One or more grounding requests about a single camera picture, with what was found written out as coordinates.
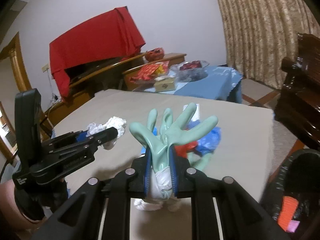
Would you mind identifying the brown patterned curtain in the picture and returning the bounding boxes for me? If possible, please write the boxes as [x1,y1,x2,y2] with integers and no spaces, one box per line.
[218,0,319,89]

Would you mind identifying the white blue small box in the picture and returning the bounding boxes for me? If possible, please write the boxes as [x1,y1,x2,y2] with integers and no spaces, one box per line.
[183,103,201,119]

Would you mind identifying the blue table cloth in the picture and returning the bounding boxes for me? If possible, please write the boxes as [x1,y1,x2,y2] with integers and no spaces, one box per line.
[145,65,244,104]

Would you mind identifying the red cloth over furniture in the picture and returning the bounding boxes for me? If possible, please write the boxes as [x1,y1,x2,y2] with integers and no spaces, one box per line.
[49,7,145,99]

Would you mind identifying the red snack bags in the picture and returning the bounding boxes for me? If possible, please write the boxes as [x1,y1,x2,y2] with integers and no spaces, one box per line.
[129,61,169,83]

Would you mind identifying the red woven basket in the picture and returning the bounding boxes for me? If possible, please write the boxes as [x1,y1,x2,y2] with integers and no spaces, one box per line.
[145,48,165,62]

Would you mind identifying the blue plastic bag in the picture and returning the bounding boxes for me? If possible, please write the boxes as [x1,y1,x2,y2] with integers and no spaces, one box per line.
[188,126,221,156]

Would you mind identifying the red plastic bag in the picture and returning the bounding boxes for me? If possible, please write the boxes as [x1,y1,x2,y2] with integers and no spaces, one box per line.
[174,141,198,158]

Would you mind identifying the wooden door frame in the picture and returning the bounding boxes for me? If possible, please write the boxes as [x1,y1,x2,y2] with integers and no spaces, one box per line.
[1,34,31,159]

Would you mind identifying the pink paper scrap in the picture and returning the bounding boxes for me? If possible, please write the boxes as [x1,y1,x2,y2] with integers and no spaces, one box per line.
[286,220,300,233]

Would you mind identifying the cream tissue box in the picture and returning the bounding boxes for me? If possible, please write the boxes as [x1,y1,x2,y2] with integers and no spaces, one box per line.
[154,76,176,92]

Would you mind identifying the clear bag of fruit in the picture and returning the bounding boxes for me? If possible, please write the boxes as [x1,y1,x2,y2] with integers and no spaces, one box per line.
[169,60,209,82]

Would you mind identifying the beige table cloth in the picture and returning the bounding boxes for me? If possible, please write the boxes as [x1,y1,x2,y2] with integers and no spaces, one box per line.
[52,88,276,240]

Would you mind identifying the dark wooden armchair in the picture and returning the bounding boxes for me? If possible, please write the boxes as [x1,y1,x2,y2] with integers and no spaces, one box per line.
[274,33,320,151]

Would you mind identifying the mint green rubber glove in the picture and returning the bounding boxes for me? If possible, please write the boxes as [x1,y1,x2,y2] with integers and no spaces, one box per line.
[129,102,218,185]

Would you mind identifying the white tissue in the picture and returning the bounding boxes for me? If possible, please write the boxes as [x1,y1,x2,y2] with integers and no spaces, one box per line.
[86,115,128,151]

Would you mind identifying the orange knitted cloth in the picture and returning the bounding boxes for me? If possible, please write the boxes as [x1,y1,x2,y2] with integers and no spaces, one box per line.
[277,196,299,231]

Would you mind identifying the black lined trash bin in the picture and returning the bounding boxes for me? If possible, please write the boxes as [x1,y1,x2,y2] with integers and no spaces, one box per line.
[260,148,320,239]

